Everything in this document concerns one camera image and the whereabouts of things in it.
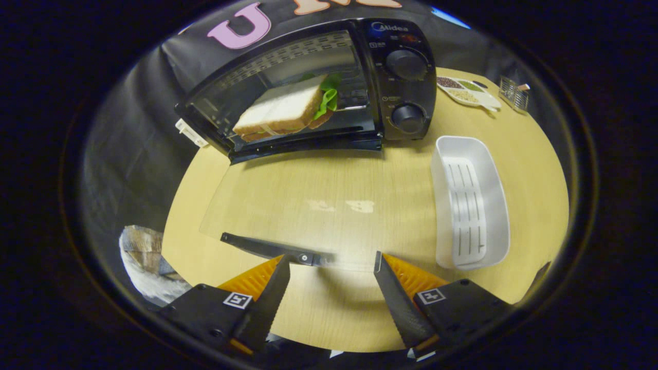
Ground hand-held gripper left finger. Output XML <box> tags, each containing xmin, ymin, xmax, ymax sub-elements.
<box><xmin>156</xmin><ymin>254</ymin><xmax>291</xmax><ymax>356</ymax></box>

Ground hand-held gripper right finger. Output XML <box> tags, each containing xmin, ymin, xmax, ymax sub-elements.
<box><xmin>373</xmin><ymin>251</ymin><xmax>515</xmax><ymax>355</ymax></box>

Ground white bread lettuce sandwich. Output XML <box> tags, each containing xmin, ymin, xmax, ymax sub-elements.
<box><xmin>232</xmin><ymin>73</ymin><xmax>342</xmax><ymax>143</ymax></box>

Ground black toaster oven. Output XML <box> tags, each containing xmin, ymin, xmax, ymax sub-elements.
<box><xmin>175</xmin><ymin>18</ymin><xmax>437</xmax><ymax>271</ymax></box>

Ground white rectangular dish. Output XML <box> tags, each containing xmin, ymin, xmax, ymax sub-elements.
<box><xmin>431</xmin><ymin>136</ymin><xmax>510</xmax><ymax>271</ymax></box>

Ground white divided seed tray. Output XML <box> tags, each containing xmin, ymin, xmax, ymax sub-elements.
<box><xmin>437</xmin><ymin>76</ymin><xmax>502</xmax><ymax>112</ymax></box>

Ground small wire basket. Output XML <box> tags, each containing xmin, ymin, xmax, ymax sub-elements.
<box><xmin>499</xmin><ymin>76</ymin><xmax>531</xmax><ymax>114</ymax></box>

